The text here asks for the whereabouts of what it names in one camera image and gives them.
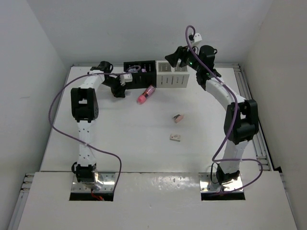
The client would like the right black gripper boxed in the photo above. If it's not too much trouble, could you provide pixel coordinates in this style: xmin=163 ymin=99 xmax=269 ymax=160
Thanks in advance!
xmin=165 ymin=43 xmax=202 ymax=72

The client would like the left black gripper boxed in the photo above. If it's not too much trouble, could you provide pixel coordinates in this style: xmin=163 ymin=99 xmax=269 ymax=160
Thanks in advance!
xmin=102 ymin=75 xmax=127 ymax=98

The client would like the blue cap glue stick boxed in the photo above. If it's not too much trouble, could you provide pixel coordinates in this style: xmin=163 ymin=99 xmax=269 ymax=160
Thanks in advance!
xmin=128 ymin=68 xmax=136 ymax=73

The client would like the black slotted container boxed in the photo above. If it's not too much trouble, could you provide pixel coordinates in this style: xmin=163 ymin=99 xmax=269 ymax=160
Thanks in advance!
xmin=123 ymin=60 xmax=157 ymax=90

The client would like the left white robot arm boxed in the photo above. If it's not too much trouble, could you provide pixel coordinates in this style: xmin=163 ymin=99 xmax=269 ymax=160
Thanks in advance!
xmin=71 ymin=61 xmax=132 ymax=191

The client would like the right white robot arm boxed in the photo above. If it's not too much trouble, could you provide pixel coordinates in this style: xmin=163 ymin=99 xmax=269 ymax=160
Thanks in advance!
xmin=165 ymin=45 xmax=259 ymax=184

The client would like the white slotted container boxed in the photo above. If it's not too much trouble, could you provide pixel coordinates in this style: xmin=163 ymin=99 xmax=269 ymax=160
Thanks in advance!
xmin=156 ymin=61 xmax=189 ymax=89

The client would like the pink crayon tube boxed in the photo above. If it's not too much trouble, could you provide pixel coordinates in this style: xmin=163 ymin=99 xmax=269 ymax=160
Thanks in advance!
xmin=137 ymin=85 xmax=156 ymax=104

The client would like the pink mini stapler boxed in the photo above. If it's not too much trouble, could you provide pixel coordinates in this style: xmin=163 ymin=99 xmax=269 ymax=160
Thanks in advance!
xmin=172 ymin=114 xmax=184 ymax=124

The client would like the small eraser box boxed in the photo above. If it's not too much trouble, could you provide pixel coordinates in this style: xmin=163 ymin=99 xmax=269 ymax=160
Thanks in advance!
xmin=170 ymin=134 xmax=181 ymax=142

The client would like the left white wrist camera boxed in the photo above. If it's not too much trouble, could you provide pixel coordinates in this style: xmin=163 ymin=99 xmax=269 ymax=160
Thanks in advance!
xmin=119 ymin=73 xmax=133 ymax=86

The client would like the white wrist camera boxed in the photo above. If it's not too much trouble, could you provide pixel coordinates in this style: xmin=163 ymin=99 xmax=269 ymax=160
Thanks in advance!
xmin=189 ymin=33 xmax=202 ymax=46
xmin=119 ymin=73 xmax=133 ymax=86

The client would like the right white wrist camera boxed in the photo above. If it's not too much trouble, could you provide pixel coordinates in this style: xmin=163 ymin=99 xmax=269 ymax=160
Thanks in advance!
xmin=189 ymin=33 xmax=202 ymax=46

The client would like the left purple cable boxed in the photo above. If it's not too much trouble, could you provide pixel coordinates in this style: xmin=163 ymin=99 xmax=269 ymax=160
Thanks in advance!
xmin=48 ymin=65 xmax=142 ymax=187

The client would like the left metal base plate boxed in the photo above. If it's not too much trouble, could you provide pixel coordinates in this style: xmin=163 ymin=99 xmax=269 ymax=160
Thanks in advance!
xmin=71 ymin=172 xmax=115 ymax=193

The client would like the metal base plate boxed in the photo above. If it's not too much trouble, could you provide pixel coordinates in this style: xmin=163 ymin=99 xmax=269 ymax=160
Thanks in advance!
xmin=71 ymin=172 xmax=115 ymax=193
xmin=199 ymin=172 xmax=243 ymax=193

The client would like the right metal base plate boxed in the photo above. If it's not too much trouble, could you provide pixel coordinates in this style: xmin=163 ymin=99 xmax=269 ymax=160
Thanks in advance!
xmin=199 ymin=172 xmax=243 ymax=193

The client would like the right aluminium frame rail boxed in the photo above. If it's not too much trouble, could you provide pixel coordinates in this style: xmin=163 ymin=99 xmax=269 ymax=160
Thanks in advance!
xmin=234 ymin=64 xmax=274 ymax=171

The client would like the aluminium frame rail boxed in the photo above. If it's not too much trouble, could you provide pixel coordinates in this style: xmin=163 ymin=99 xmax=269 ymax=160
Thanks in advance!
xmin=8 ymin=173 xmax=35 ymax=230
xmin=234 ymin=64 xmax=274 ymax=171

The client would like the left aluminium frame rail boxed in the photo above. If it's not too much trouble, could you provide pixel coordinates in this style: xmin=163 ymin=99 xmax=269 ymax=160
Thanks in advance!
xmin=8 ymin=173 xmax=35 ymax=230

